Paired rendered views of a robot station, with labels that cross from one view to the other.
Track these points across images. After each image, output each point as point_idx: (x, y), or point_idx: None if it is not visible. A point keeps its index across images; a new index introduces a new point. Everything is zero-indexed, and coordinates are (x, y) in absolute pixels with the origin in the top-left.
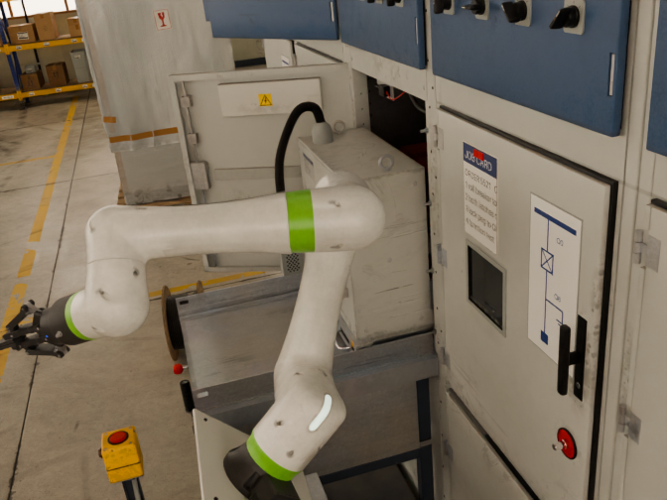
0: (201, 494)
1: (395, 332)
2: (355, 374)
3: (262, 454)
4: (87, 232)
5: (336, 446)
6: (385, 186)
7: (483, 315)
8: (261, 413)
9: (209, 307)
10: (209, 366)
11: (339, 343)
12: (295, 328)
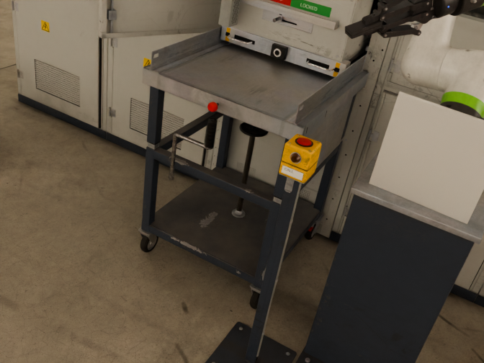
0: None
1: (351, 56)
2: (344, 86)
3: (481, 104)
4: None
5: (323, 147)
6: None
7: (475, 19)
8: (321, 119)
9: (168, 60)
10: (246, 98)
11: (303, 73)
12: (441, 24)
